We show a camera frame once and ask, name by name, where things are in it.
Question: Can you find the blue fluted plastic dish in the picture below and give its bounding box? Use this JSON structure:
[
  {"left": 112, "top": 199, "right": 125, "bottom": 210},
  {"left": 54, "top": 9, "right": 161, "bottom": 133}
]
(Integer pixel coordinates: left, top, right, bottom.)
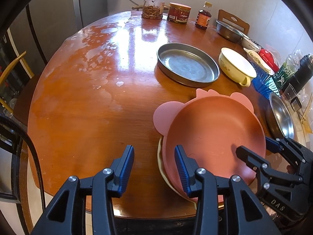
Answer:
[{"left": 250, "top": 61, "right": 281, "bottom": 99}]

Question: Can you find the large stainless steel bowl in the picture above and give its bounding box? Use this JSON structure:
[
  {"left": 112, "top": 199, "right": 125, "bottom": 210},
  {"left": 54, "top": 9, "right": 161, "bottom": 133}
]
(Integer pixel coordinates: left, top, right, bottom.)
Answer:
[{"left": 265, "top": 93, "right": 296, "bottom": 139}]

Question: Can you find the grey refrigerator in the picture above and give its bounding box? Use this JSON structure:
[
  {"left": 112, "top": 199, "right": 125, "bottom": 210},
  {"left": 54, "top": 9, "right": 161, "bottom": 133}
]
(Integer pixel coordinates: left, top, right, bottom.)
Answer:
[{"left": 7, "top": 0, "right": 108, "bottom": 75}]

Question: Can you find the green drink bottle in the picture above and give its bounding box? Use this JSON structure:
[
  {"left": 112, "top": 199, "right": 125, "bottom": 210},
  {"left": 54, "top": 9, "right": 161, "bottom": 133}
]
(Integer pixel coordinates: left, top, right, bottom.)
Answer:
[{"left": 273, "top": 49, "right": 303, "bottom": 91}]

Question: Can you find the brown sauce bottle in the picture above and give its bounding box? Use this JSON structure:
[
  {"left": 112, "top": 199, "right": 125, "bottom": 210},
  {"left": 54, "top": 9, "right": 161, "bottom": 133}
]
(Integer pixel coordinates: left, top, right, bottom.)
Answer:
[{"left": 195, "top": 1, "right": 212, "bottom": 30}]

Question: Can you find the clear jar black lid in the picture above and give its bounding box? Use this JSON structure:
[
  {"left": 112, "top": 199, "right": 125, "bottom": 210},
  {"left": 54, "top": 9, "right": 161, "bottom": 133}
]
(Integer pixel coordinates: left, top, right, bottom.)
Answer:
[{"left": 142, "top": 0, "right": 165, "bottom": 20}]

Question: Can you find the cream bowl with handle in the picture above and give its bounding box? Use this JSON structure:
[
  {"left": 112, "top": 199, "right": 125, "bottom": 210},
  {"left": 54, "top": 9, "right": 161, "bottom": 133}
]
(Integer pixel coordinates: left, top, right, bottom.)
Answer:
[{"left": 218, "top": 47, "right": 257, "bottom": 87}]

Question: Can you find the yellow chair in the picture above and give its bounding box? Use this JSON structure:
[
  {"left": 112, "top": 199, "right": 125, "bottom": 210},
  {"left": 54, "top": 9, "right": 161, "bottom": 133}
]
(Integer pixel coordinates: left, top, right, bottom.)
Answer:
[{"left": 1, "top": 50, "right": 35, "bottom": 116}]

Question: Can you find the clear plastic cup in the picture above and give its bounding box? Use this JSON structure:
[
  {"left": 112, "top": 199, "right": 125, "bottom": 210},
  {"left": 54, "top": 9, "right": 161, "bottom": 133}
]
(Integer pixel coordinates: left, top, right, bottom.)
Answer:
[{"left": 282, "top": 84, "right": 297, "bottom": 102}]

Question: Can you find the red tissue pack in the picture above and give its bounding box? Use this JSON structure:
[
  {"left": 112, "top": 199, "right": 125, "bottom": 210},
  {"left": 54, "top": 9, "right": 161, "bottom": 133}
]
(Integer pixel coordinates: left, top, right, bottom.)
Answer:
[{"left": 258, "top": 48, "right": 279, "bottom": 73}]

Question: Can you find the small steel bowl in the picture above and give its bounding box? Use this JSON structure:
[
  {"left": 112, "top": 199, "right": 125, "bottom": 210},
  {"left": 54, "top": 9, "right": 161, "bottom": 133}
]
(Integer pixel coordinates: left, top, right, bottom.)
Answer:
[{"left": 216, "top": 20, "right": 247, "bottom": 43}]

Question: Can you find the pink plastic plate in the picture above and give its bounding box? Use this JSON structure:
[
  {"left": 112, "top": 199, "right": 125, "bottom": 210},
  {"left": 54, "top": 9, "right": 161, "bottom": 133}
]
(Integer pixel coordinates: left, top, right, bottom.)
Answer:
[{"left": 153, "top": 89, "right": 266, "bottom": 198}]

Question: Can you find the round steel pan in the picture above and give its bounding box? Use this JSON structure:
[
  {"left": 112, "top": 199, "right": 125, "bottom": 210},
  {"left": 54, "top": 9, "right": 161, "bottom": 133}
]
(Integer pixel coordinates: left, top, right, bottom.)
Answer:
[{"left": 157, "top": 42, "right": 220, "bottom": 88}]

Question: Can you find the white ceramic bowl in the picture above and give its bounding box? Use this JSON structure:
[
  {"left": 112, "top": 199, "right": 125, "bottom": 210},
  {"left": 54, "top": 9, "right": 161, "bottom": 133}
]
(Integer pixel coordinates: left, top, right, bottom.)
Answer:
[{"left": 241, "top": 37, "right": 261, "bottom": 53}]

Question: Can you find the black cable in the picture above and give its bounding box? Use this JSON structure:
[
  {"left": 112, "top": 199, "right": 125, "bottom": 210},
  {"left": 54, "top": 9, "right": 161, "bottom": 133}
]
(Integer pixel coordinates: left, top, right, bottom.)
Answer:
[{"left": 0, "top": 112, "right": 47, "bottom": 213}]

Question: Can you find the red tin can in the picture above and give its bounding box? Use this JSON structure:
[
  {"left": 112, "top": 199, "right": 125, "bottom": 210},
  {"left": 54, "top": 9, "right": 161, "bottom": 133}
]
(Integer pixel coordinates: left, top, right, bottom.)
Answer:
[{"left": 167, "top": 3, "right": 191, "bottom": 24}]

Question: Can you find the yellow shell-shaped plate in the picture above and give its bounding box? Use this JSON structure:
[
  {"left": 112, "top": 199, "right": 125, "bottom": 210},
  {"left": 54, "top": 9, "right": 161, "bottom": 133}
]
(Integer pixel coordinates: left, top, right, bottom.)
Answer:
[{"left": 157, "top": 136, "right": 197, "bottom": 210}]

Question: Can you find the wooden chair back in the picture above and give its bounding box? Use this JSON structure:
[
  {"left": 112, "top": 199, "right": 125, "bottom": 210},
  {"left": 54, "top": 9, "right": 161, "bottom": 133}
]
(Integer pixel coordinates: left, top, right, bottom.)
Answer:
[{"left": 218, "top": 9, "right": 250, "bottom": 35}]

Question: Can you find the white dish with food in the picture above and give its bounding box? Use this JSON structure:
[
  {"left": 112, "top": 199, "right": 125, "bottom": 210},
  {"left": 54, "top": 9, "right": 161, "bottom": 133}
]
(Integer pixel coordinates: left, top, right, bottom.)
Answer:
[{"left": 244, "top": 48, "right": 274, "bottom": 76}]

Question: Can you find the black thermos flask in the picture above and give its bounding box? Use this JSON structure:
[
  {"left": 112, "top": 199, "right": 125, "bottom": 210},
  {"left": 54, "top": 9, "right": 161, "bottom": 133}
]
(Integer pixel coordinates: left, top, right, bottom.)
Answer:
[{"left": 289, "top": 54, "right": 312, "bottom": 94}]

